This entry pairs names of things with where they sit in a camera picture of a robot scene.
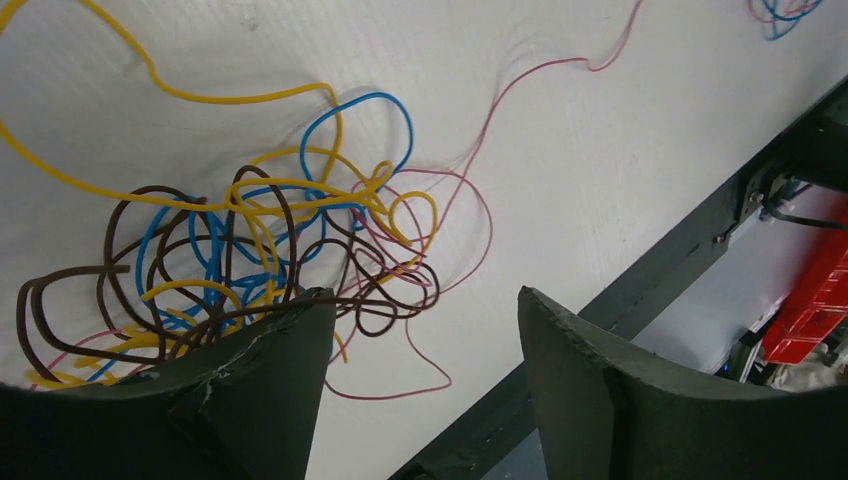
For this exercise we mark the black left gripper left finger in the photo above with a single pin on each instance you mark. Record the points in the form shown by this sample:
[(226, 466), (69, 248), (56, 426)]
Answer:
[(242, 408)]

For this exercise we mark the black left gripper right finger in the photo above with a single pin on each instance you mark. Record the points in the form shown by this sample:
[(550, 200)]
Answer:
[(608, 409)]

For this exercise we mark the red plastic bin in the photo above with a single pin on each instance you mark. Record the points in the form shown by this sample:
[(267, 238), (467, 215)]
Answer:
[(818, 301)]

